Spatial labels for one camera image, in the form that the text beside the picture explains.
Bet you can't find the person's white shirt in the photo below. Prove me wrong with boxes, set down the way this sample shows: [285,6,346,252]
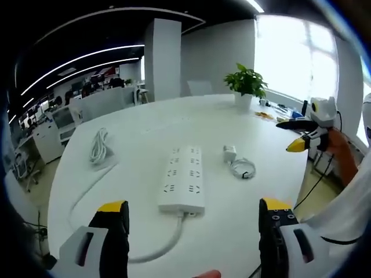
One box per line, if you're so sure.
[299,160,371,244]

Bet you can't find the grey office chair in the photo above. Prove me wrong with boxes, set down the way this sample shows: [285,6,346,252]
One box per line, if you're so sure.
[13,152,41,192]

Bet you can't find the white worn device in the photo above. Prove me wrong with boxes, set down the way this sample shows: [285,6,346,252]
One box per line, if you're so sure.
[362,92,371,145]

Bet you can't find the white charger cable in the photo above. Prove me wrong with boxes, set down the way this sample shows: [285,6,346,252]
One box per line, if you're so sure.
[230,157,257,181]

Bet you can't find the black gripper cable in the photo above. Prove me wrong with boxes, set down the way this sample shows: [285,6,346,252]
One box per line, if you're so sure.
[292,155,334,210]

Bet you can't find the white office chair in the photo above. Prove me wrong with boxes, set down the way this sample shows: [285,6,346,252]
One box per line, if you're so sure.
[134,87,150,105]

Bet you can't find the white charger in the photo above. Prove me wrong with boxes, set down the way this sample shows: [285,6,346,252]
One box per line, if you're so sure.
[223,144,238,162]

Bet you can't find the white office partition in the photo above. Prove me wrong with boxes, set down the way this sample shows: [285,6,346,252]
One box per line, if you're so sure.
[68,86,137,123]

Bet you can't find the green potted plant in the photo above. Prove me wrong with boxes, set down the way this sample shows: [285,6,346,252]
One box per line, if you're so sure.
[223,63,269,110]

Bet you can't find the white cabinet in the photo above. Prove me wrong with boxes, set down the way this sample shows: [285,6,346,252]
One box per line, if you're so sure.
[31,105,77,163]

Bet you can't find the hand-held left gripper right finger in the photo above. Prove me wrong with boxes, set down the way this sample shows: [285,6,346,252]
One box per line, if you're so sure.
[258,197,329,278]

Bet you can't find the thin black cable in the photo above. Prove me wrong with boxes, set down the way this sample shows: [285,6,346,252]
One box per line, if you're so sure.
[319,235,361,244]

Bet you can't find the person's right hand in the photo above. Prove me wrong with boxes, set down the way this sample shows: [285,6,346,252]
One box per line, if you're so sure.
[325,127,350,155]

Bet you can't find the person's left hand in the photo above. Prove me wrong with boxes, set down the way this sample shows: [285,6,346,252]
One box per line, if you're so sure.
[199,269,223,278]

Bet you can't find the white desk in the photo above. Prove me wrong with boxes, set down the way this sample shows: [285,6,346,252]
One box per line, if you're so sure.
[47,93,310,278]

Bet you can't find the white power strip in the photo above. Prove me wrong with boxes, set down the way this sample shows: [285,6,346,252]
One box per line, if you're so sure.
[158,145,206,217]

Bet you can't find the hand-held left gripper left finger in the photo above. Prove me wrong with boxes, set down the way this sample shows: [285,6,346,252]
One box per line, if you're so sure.
[54,199,130,278]

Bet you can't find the white power strip cable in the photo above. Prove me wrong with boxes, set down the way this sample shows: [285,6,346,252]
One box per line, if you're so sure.
[69,128,186,264]

